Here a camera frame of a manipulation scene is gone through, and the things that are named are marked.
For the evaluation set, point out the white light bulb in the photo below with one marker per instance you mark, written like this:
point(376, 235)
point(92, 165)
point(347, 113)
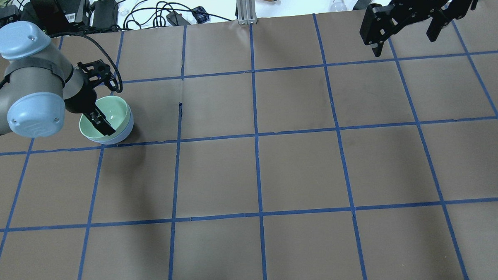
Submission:
point(338, 6)

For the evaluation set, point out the blue bowl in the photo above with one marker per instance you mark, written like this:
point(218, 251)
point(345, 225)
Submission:
point(123, 127)

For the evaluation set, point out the green bowl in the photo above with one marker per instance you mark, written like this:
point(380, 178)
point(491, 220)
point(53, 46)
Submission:
point(118, 114)

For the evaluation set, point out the black power adapter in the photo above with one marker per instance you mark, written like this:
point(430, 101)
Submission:
point(105, 14)

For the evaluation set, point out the aluminium frame post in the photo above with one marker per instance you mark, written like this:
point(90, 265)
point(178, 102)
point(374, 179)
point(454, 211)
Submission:
point(246, 12)

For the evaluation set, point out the brown paper table cover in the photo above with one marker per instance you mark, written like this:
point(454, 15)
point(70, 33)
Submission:
point(282, 151)

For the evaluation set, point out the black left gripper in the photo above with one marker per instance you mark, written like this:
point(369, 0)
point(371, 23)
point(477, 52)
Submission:
point(80, 103)

